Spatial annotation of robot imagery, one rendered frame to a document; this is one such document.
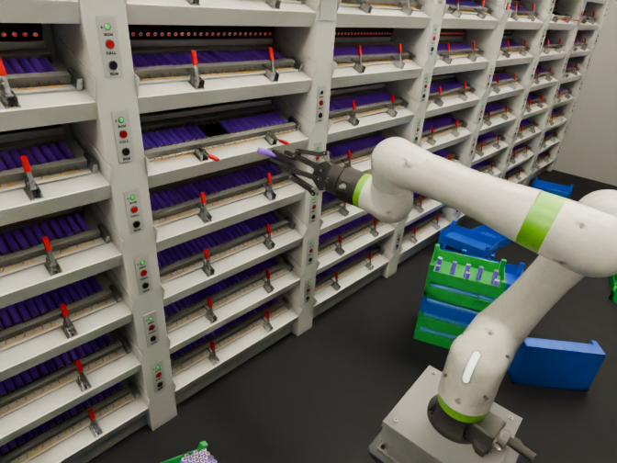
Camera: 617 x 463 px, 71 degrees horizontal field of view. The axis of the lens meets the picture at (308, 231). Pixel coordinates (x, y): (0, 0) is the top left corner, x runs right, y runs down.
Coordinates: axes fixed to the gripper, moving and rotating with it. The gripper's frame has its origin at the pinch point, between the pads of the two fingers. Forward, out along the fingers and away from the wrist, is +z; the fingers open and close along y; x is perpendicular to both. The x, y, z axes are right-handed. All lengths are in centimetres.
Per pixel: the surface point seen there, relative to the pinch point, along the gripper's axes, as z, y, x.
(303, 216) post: 7.7, 24.5, 36.3
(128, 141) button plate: 21.1, 3.5, -35.6
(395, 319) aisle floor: -28, 69, 89
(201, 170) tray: 17.8, 9.5, -12.5
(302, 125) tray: 13.5, -8.5, 27.3
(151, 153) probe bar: 23.8, 7.0, -25.6
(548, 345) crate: -89, 45, 81
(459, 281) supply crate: -50, 34, 75
